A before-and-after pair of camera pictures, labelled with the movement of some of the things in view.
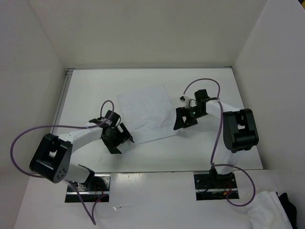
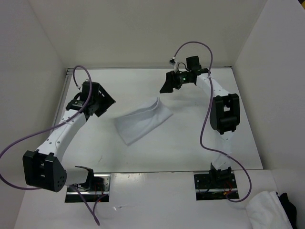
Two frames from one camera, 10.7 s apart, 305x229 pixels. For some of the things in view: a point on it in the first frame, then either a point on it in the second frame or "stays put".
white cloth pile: (266, 211) stays put
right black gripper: (179, 122) -> (170, 82)
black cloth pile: (289, 208) stays put
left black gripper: (124, 135) -> (108, 101)
